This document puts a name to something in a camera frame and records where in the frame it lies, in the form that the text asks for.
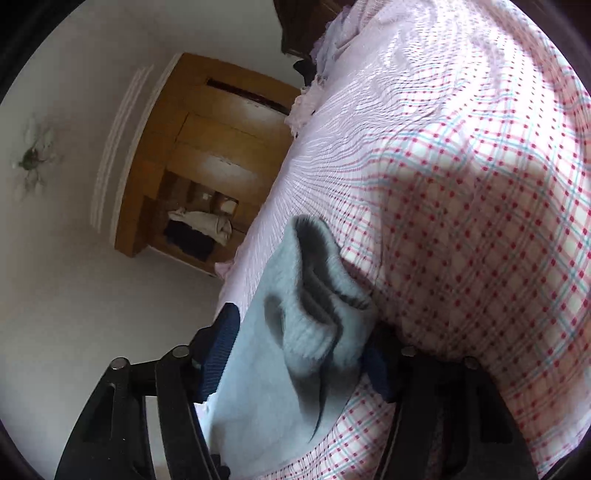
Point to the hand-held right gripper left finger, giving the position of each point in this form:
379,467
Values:
217,355

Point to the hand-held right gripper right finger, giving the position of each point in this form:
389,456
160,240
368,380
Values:
376,369

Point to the light blue pants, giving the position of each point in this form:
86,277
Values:
277,392

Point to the dark hanging jacket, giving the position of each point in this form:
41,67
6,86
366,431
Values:
189,242

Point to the beige hanging jacket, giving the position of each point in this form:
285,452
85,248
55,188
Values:
203,221

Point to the red and white box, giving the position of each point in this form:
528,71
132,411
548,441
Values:
227,206

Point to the bed with pink checked sheet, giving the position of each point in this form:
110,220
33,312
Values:
461,184

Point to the wooden wardrobe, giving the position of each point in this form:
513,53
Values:
207,138

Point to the pink crumpled clothes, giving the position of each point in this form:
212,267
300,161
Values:
302,108

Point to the ceiling lamp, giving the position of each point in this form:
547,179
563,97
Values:
31,158

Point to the black garment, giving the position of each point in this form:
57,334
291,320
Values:
304,71

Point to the purple ruffled pillow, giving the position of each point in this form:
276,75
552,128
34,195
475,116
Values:
334,41

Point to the dark wooden headboard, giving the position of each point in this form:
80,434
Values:
295,27

